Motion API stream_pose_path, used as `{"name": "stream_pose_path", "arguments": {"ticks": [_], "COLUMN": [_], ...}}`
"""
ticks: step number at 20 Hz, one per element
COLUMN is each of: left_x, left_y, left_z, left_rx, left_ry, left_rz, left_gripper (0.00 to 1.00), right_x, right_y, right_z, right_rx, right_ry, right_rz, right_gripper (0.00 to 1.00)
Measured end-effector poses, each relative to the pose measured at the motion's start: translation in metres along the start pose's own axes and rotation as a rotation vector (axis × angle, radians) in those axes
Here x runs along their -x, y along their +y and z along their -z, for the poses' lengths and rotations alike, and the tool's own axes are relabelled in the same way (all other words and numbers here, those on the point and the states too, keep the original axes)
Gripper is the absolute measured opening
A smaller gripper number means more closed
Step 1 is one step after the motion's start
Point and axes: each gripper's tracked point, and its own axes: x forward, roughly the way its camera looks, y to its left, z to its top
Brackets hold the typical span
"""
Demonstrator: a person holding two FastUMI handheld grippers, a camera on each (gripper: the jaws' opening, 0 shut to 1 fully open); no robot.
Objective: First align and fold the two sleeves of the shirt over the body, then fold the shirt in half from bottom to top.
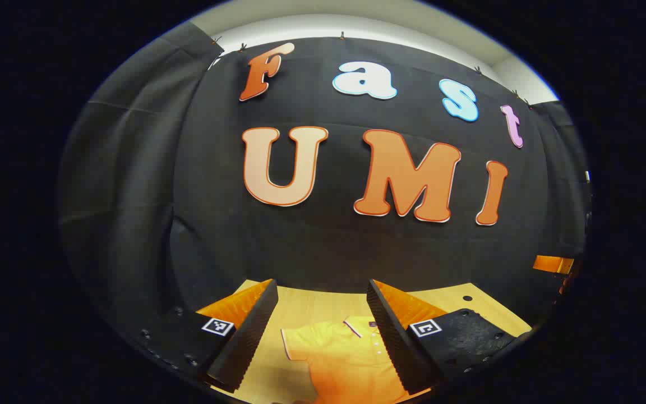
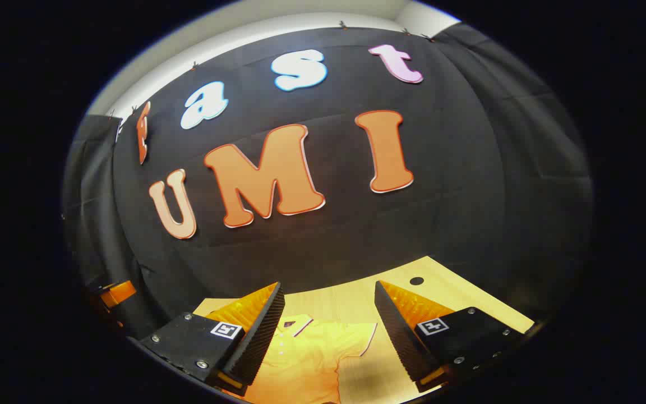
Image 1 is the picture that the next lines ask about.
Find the orange T-shirt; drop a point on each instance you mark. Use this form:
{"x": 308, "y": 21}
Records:
{"x": 345, "y": 359}

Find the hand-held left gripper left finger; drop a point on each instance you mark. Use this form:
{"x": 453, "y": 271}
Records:
{"x": 247, "y": 342}

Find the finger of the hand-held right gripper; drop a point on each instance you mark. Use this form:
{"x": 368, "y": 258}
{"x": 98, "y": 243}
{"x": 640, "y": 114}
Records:
{"x": 553, "y": 264}

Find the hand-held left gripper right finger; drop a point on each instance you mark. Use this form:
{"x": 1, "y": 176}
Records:
{"x": 398, "y": 342}

